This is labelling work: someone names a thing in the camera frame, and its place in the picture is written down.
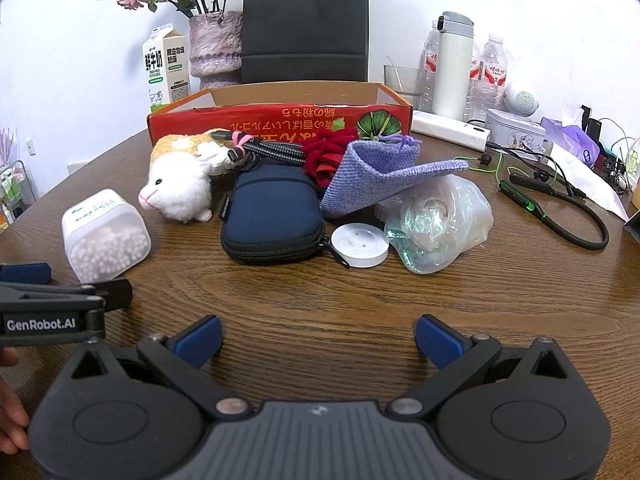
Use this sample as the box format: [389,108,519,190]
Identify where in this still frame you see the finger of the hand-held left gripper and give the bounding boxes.
[0,280,134,314]
[0,263,53,286]

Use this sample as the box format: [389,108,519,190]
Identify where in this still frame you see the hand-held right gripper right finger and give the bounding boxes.
[386,314,583,419]

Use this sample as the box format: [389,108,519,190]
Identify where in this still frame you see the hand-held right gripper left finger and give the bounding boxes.
[52,314,254,419]

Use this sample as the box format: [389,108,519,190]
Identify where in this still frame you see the clear cotton swab box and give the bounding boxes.
[61,188,153,285]

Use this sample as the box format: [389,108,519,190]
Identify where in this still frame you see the iridescent plastic bag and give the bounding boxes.
[384,174,495,275]

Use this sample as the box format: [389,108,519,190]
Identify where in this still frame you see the white round charging disc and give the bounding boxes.
[320,223,390,269]

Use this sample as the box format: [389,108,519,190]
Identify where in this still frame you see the white plush hamster toy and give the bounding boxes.
[138,131,242,224]

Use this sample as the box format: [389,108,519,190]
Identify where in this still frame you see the navy zip pouch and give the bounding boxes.
[220,158,327,265]

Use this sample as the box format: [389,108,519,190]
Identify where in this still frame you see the purple knit drawstring pouch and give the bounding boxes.
[320,134,471,220]

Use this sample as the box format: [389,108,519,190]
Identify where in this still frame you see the black braided cable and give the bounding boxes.
[210,130,309,167]

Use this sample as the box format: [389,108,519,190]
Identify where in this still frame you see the red fabric rose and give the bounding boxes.
[301,127,360,189]

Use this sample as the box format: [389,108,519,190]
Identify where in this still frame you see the red cardboard box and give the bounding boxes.
[146,82,414,150]

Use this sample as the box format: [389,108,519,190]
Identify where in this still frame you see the person's left hand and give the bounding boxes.
[0,349,30,457]

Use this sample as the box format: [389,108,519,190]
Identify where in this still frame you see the round wooden desk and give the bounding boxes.
[0,110,640,480]

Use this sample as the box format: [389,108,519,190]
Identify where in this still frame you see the white ribbed round container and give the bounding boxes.
[374,199,404,222]

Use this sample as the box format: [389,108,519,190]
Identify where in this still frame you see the black green neckband earphones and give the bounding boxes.
[467,141,610,251]

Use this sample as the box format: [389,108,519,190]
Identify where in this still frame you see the white power strip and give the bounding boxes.
[411,111,492,152]

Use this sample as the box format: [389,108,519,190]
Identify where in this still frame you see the white paper sheet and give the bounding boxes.
[547,142,630,221]

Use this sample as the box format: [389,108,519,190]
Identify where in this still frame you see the white printed tin box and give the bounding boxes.
[486,108,548,154]

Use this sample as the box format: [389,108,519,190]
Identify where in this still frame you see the white green milk carton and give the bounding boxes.
[142,23,191,114]

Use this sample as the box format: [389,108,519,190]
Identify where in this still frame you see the purple tissue pack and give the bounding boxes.
[541,117,603,169]

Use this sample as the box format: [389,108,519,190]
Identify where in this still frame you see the white round speaker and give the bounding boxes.
[504,80,540,117]

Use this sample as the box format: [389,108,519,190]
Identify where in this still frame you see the clear glass cup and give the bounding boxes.
[383,64,429,110]

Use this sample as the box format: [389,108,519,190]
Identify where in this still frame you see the black charger plug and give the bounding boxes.
[580,105,604,144]

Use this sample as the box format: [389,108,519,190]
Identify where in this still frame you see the purple textured vase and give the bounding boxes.
[188,11,245,92]

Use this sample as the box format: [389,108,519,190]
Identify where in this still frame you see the clear plastic water bottle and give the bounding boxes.
[421,20,446,112]
[467,34,510,124]

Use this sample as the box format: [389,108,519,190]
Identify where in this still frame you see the white thermos bottle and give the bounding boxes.
[432,11,475,121]

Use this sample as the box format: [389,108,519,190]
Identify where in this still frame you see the black paper bag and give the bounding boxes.
[241,0,371,85]

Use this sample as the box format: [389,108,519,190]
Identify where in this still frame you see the metal wire rack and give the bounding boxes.
[0,127,39,231]

